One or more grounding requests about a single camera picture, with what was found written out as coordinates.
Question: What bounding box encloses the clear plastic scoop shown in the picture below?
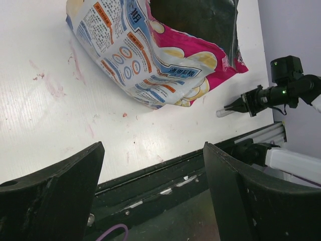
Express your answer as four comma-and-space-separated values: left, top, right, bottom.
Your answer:
216, 108, 235, 117

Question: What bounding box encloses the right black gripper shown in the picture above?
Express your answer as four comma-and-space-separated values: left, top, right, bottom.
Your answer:
224, 85, 267, 117

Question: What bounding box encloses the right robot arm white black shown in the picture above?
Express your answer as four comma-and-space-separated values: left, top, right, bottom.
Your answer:
216, 55, 320, 188

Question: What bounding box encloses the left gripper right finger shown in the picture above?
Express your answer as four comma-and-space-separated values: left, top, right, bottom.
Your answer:
203, 143, 320, 240

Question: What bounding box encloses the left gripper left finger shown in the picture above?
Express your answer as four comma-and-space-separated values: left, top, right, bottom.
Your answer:
1, 142, 105, 240

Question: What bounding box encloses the aluminium frame rail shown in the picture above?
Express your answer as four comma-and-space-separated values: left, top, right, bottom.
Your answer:
234, 122, 286, 146

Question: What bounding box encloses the pet food bag pink white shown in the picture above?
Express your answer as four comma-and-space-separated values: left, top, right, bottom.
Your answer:
66, 1, 248, 109

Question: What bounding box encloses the black mounting base rail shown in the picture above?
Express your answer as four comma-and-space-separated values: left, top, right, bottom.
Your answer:
84, 148, 220, 240

